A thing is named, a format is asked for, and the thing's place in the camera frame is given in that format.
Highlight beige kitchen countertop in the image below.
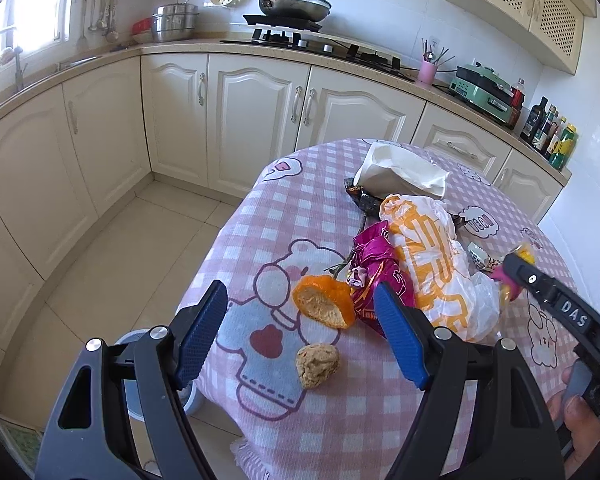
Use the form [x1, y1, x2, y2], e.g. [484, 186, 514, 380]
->
[0, 35, 573, 178]

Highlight dried plant stem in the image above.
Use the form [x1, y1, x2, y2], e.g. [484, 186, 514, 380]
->
[327, 252, 363, 278]

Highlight red bowl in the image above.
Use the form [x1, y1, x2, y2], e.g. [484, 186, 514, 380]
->
[131, 17, 154, 43]

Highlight yellow pink candy wrapper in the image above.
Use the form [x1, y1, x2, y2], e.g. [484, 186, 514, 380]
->
[499, 242, 537, 303]

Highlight green patterned floor mat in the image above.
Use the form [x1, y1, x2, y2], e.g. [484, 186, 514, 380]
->
[0, 407, 43, 476]

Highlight brown crumpled lump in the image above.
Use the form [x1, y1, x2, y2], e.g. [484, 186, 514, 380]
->
[295, 343, 341, 389]

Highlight black snack wrapper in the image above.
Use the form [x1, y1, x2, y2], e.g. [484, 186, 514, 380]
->
[344, 177, 388, 223]

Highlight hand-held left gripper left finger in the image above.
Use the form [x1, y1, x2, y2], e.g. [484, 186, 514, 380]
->
[35, 280, 231, 480]

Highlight cream base cabinets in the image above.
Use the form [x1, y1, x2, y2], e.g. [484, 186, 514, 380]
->
[0, 52, 573, 356]

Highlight green yellow bottle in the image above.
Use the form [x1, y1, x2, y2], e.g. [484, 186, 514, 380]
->
[550, 124, 578, 171]

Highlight dark green oil bottle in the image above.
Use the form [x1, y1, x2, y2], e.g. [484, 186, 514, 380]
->
[522, 96, 549, 142]

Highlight utensils in holder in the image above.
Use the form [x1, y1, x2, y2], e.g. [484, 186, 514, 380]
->
[420, 37, 456, 67]

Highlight steel steamer pot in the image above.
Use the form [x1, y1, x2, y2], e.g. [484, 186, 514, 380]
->
[151, 0, 200, 43]

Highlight orange peel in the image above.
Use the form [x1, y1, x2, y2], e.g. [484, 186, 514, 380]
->
[292, 274, 355, 330]

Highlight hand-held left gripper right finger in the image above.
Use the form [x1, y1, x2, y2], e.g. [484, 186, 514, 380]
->
[372, 281, 566, 480]

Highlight pink checked tablecloth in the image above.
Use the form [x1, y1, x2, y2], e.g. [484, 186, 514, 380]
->
[175, 137, 581, 480]

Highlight white trash bin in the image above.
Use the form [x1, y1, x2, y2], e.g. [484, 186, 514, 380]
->
[112, 329, 201, 461]

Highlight black gas stove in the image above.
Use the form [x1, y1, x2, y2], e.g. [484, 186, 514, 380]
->
[220, 27, 416, 83]

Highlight person's right hand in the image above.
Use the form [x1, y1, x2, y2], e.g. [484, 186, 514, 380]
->
[547, 367, 600, 480]

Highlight green electric grill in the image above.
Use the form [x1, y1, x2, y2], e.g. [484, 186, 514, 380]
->
[450, 62, 518, 126]

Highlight dark sauce bottle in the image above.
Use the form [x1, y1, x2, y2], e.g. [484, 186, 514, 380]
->
[535, 105, 558, 151]

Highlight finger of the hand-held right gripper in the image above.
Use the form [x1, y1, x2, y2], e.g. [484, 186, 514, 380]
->
[502, 254, 561, 307]

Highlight white orange plastic bag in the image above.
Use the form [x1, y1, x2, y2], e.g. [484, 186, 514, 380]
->
[378, 192, 501, 343]

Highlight brown sauce bottle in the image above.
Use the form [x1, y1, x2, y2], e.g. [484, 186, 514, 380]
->
[545, 115, 567, 158]

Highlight frying pan with lid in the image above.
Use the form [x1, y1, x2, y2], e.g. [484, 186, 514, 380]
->
[224, 0, 332, 23]

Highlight red cap cola bottle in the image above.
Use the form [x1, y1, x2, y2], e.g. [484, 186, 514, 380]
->
[509, 79, 527, 128]

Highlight steel faucet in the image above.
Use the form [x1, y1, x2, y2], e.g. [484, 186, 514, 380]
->
[0, 25, 28, 93]

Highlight clear patterned wrapper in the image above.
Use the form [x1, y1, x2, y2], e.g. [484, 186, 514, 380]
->
[466, 241, 503, 273]

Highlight white paper bag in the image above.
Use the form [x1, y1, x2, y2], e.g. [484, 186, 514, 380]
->
[352, 141, 451, 200]

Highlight magenta snack wrapper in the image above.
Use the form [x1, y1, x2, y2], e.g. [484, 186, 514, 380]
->
[347, 220, 416, 338]

